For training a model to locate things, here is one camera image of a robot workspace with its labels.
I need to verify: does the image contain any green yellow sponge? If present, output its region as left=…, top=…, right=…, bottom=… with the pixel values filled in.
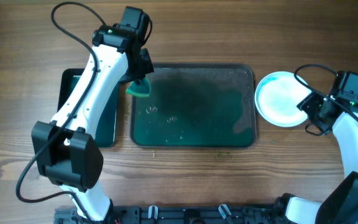
left=126, top=82, right=151, bottom=98

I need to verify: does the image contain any large dark serving tray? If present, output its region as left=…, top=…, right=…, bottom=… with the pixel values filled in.
left=130, top=63, right=257, bottom=149

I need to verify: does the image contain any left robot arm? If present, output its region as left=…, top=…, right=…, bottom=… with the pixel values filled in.
left=29, top=24, right=154, bottom=223

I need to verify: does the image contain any white plate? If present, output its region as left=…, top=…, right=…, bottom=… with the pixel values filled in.
left=254, top=71, right=311, bottom=128

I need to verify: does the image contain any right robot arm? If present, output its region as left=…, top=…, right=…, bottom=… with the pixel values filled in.
left=272, top=93, right=358, bottom=223

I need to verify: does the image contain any small black water tray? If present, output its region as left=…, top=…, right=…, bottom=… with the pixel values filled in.
left=57, top=68, right=119, bottom=148

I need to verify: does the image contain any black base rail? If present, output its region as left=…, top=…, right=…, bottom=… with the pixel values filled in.
left=53, top=203, right=288, bottom=224

